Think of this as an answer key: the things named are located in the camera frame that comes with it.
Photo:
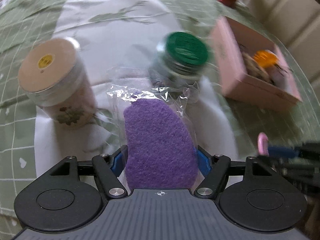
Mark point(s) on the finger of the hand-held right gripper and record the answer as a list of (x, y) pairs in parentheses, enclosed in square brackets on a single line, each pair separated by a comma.
[(285, 151), (300, 172)]

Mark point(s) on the jar with green lid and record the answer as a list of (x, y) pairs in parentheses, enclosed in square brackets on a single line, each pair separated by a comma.
[(182, 55)]

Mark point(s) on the pink cardboard box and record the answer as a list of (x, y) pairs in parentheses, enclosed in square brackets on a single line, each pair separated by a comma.
[(231, 62)]

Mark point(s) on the orange round item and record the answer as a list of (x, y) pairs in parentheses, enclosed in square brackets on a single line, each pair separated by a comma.
[(265, 58)]

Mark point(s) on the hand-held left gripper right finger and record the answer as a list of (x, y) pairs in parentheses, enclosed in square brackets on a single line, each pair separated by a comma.
[(203, 162)]

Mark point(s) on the purple felt pad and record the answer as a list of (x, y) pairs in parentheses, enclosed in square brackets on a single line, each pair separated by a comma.
[(156, 145)]

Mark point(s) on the floral jar with beige lid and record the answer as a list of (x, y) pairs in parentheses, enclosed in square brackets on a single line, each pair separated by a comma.
[(52, 70)]

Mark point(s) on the beige padded headboard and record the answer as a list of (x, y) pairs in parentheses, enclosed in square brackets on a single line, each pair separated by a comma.
[(287, 10)]

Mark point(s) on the small pink item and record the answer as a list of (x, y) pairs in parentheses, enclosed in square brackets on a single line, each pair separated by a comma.
[(262, 143)]

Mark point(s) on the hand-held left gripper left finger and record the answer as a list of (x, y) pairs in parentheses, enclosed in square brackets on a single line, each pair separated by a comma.
[(116, 162)]

